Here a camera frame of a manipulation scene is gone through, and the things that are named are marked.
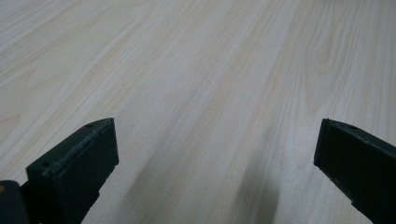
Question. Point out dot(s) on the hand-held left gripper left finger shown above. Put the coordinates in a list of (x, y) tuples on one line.
[(77, 168)]

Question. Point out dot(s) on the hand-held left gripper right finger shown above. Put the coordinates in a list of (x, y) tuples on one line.
[(358, 165)]

